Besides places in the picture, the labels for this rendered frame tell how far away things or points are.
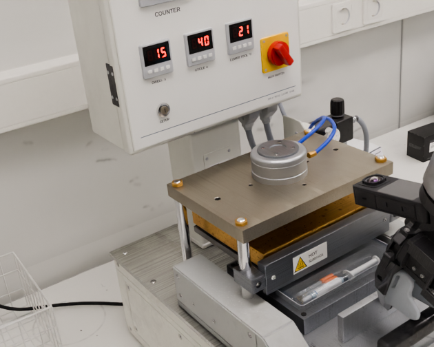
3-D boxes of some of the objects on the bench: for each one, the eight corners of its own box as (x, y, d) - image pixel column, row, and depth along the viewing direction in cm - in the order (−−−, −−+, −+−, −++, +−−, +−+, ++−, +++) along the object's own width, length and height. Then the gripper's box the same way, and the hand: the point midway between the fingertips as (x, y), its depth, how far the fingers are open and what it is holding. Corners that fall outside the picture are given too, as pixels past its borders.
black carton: (406, 155, 164) (406, 130, 161) (432, 146, 168) (432, 121, 165) (423, 162, 159) (424, 137, 157) (449, 153, 163) (450, 128, 160)
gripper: (468, 242, 61) (401, 363, 75) (524, 208, 65) (450, 328, 79) (401, 186, 65) (350, 310, 80) (457, 159, 70) (399, 281, 84)
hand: (387, 297), depth 80 cm, fingers closed, pressing on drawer
